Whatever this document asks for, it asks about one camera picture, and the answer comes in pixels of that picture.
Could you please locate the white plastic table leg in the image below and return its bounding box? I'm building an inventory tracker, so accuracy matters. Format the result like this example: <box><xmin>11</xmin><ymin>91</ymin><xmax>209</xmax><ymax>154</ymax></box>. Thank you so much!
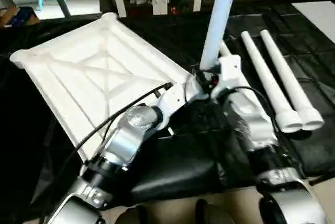
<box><xmin>240</xmin><ymin>31</ymin><xmax>304</xmax><ymax>133</ymax></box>
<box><xmin>199</xmin><ymin>0</ymin><xmax>239</xmax><ymax>72</ymax></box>
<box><xmin>260</xmin><ymin>29</ymin><xmax>325</xmax><ymax>131</ymax></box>
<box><xmin>219</xmin><ymin>40</ymin><xmax>253</xmax><ymax>90</ymax></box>

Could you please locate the white plastic table top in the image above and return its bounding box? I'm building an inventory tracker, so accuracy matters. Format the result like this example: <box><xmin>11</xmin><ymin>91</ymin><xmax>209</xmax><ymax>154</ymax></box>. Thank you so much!
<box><xmin>9</xmin><ymin>12</ymin><xmax>210</xmax><ymax>162</ymax></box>

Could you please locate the black mat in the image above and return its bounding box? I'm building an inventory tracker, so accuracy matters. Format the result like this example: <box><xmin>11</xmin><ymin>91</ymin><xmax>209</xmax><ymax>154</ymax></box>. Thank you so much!
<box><xmin>0</xmin><ymin>0</ymin><xmax>335</xmax><ymax>209</ymax></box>

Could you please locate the white flat board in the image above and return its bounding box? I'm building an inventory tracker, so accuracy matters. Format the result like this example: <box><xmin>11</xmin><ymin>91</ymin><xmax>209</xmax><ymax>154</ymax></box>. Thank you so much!
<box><xmin>291</xmin><ymin>0</ymin><xmax>335</xmax><ymax>44</ymax></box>

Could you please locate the dark left robot foot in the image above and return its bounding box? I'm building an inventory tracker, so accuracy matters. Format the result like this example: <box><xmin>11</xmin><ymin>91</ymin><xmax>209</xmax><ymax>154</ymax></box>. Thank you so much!
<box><xmin>114</xmin><ymin>204</ymin><xmax>150</xmax><ymax>224</ymax></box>

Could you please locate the blue printed package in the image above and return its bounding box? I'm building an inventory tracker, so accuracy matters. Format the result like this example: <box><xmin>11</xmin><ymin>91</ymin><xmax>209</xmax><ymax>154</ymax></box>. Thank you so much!
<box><xmin>0</xmin><ymin>6</ymin><xmax>42</xmax><ymax>28</ymax></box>

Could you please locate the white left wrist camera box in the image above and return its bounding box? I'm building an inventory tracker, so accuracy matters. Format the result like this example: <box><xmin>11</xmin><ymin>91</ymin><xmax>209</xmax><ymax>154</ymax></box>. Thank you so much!
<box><xmin>153</xmin><ymin>84</ymin><xmax>188</xmax><ymax>131</ymax></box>

